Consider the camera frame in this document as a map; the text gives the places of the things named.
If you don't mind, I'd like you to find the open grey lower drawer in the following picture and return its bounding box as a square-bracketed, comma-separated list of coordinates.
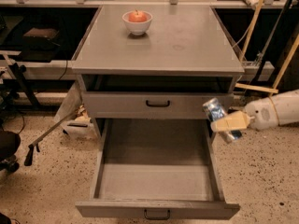
[76, 119, 240, 219]

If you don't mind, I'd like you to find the red apple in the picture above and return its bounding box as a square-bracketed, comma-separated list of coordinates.
[128, 10, 148, 22]

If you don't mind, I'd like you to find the black office chair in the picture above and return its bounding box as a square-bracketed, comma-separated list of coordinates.
[0, 131, 21, 173]

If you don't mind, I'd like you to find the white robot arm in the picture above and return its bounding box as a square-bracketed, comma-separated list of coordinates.
[211, 90, 299, 133]

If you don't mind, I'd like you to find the closed grey upper drawer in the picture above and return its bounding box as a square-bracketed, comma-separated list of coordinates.
[81, 91, 233, 119]

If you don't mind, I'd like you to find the black lower drawer handle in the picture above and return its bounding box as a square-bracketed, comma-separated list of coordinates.
[144, 209, 171, 220]

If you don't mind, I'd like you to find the black upper drawer handle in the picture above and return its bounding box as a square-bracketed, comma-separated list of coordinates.
[146, 100, 171, 108]

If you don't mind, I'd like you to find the wooden easel frame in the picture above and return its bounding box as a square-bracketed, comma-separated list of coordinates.
[235, 0, 292, 94]

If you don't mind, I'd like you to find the white ceramic bowl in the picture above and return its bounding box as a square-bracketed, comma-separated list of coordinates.
[122, 10, 153, 35]

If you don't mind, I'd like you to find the black drawer handle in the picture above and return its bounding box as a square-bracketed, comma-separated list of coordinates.
[144, 209, 171, 220]
[146, 100, 171, 108]

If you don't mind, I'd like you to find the grey drawer cabinet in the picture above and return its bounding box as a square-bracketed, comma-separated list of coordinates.
[70, 4, 245, 142]

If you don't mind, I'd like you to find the white plastic bag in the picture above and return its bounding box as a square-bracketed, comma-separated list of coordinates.
[53, 81, 96, 140]

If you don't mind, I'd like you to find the grey pole with black handle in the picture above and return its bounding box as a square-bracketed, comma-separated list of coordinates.
[24, 111, 75, 166]

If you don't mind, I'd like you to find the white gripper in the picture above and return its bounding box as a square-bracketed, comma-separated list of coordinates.
[210, 98, 278, 133]

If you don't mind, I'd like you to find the black box on shelf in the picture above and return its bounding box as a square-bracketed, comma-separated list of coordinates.
[21, 28, 60, 63]

